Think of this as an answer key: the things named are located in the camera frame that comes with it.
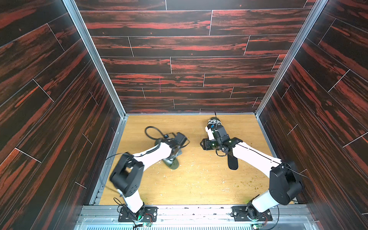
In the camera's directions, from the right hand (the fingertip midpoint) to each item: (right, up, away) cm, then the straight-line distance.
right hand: (206, 141), depth 89 cm
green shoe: (+7, +12, +15) cm, 21 cm away
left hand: (-19, -8, +2) cm, 20 cm away
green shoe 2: (-20, -13, -5) cm, 25 cm away
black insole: (+18, -13, +1) cm, 22 cm away
